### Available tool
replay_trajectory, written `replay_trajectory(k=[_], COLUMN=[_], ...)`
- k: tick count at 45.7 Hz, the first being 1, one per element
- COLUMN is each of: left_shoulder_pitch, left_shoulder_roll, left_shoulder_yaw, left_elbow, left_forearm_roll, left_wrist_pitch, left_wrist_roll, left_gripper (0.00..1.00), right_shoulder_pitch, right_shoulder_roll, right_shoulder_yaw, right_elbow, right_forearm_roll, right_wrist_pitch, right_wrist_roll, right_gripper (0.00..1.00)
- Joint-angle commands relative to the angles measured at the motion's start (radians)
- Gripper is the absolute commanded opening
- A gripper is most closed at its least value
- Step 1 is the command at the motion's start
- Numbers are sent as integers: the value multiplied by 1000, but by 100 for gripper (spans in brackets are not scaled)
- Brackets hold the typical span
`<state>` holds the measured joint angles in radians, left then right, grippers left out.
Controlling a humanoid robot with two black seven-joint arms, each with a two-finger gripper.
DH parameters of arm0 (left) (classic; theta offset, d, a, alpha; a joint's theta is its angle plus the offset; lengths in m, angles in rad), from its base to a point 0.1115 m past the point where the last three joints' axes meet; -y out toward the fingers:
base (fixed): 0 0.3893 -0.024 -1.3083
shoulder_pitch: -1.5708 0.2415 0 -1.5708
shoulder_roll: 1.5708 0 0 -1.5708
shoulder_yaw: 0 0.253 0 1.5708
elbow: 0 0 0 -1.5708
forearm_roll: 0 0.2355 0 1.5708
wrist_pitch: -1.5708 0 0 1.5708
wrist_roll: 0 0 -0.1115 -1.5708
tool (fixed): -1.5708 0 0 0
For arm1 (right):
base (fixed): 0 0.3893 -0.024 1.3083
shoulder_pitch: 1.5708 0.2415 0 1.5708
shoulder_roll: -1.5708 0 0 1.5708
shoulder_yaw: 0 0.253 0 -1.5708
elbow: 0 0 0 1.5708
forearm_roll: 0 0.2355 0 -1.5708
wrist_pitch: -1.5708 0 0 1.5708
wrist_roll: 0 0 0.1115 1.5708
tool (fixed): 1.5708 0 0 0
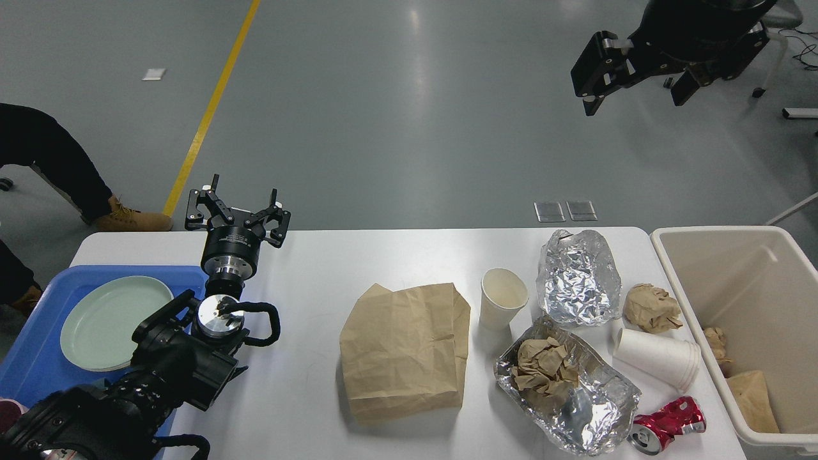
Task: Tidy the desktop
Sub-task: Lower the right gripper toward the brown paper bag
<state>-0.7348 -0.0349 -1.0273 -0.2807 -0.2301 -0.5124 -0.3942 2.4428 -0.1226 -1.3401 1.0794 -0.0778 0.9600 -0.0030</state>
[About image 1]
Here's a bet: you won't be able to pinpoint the white floor tag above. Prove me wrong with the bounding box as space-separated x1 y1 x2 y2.
141 68 167 81

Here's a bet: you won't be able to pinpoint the white paper cup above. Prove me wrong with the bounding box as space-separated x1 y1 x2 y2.
479 268 529 330

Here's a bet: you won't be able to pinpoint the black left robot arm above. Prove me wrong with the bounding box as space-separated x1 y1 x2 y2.
2 177 290 459

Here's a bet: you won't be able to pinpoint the paper wad in bin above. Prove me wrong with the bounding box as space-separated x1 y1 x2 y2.
703 326 734 372

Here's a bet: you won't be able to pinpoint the crumpled brown paper ball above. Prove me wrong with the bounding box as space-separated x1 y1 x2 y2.
623 284 683 334

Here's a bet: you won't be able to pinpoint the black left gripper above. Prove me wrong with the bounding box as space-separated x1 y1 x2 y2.
185 174 291 280

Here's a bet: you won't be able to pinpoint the crumpled brown paper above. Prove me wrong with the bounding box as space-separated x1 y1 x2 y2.
511 337 580 414

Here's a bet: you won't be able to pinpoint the beige plastic bin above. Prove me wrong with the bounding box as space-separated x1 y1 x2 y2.
651 226 817 459

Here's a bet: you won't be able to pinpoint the green plate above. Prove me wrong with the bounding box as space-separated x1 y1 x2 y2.
59 275 173 372

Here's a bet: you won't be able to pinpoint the clear floor plate right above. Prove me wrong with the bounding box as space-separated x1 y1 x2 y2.
565 200 598 222

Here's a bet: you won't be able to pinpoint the aluminium foil tray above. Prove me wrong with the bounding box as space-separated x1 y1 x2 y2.
494 317 642 456

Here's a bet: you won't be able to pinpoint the crumpled foil ball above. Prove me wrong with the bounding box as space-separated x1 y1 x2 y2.
536 229 623 327

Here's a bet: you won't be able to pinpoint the brown paper bag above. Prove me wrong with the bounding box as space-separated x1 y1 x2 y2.
339 283 471 426

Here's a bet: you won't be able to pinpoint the stacked white paper cups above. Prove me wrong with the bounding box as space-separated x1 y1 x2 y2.
613 328 700 392

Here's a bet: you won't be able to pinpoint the blue plastic tray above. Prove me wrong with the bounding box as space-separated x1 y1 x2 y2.
1 265 206 410

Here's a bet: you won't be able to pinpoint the person in tan boots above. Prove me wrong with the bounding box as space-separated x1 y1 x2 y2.
0 103 174 314

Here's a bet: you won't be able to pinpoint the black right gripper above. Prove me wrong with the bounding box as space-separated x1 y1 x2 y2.
570 1 775 117

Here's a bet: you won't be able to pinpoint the pink mug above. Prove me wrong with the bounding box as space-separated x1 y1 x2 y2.
0 398 29 434

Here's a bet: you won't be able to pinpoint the crushed red can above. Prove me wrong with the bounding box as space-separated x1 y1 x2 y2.
626 395 707 456

